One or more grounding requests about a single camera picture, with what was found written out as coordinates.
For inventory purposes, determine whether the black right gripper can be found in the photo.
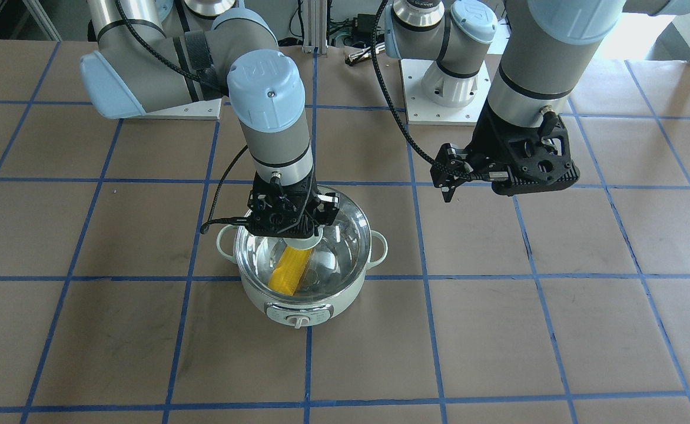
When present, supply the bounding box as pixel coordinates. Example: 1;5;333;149
240;171;340;239

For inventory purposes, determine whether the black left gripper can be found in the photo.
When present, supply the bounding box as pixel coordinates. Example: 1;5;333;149
430;105;581;203

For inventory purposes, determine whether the yellow corn cob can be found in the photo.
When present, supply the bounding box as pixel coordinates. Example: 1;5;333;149
268;246;313;296

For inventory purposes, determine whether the glass pot lid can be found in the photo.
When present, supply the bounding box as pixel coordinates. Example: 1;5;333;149
234;190;371;303

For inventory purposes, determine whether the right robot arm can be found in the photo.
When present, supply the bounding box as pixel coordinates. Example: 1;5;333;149
79;1;339;239

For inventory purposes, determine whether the white electric cooking pot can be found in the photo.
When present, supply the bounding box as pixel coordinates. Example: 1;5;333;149
216;185;389;329

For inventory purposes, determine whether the black power adapter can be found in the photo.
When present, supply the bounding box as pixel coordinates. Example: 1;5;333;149
351;13;378;44

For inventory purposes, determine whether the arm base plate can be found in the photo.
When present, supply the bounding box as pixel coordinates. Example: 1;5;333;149
130;99;223;121
400;59;491;126

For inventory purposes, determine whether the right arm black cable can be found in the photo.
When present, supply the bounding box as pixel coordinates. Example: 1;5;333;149
115;0;253;235

